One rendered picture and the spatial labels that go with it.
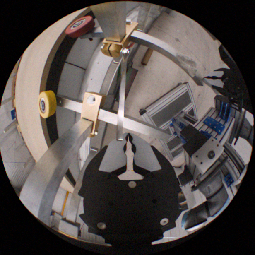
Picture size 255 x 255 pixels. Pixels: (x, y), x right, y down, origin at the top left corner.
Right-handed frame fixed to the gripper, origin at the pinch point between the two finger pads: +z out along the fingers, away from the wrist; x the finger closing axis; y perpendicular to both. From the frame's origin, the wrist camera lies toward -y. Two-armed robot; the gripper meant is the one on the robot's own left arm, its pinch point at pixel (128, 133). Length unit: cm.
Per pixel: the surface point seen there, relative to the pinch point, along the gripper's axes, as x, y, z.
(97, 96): -7.5, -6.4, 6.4
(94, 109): -8.6, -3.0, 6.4
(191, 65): 16.9, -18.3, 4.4
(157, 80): 44, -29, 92
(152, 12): 14, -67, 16
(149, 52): 29, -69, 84
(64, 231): -20.3, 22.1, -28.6
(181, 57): 13.6, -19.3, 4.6
